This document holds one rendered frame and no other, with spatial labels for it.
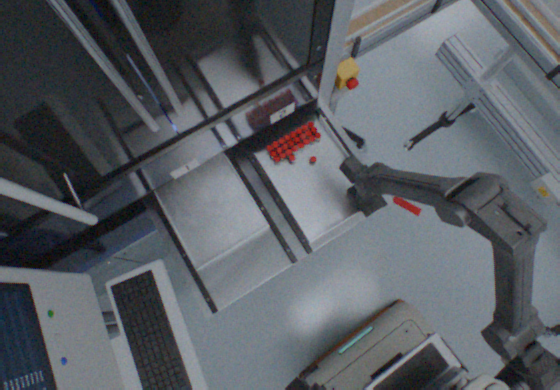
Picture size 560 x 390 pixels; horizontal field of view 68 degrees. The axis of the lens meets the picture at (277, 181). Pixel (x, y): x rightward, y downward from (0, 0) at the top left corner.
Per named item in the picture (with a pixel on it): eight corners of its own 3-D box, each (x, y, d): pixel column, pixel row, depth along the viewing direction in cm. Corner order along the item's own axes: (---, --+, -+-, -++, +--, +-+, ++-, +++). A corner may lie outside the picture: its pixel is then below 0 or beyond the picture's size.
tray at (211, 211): (148, 181, 137) (145, 178, 133) (217, 142, 140) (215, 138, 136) (197, 270, 129) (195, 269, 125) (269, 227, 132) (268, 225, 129)
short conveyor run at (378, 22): (314, 87, 149) (318, 64, 134) (291, 55, 152) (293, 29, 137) (466, 1, 158) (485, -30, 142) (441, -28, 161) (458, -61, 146)
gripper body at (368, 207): (363, 180, 126) (366, 171, 119) (383, 207, 123) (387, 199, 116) (345, 191, 125) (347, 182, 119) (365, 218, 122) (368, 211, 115)
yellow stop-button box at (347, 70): (326, 74, 137) (329, 62, 130) (344, 63, 138) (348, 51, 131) (339, 91, 136) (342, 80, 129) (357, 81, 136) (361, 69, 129)
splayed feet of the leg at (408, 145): (399, 143, 232) (406, 134, 219) (470, 100, 238) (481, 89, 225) (407, 154, 230) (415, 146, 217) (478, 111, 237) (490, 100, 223)
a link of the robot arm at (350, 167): (363, 190, 105) (389, 171, 106) (335, 158, 109) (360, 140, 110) (358, 205, 116) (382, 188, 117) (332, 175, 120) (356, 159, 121)
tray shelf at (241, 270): (137, 190, 138) (135, 188, 136) (313, 89, 147) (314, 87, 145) (206, 318, 127) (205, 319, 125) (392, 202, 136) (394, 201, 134)
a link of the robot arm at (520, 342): (527, 372, 88) (545, 356, 89) (516, 342, 84) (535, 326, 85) (491, 345, 96) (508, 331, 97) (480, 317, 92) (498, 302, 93)
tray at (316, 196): (254, 156, 138) (254, 153, 135) (320, 118, 142) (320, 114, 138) (309, 243, 131) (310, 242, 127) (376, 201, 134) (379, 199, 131)
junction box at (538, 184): (527, 183, 179) (540, 177, 170) (536, 177, 179) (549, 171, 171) (546, 206, 176) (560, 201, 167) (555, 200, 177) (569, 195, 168)
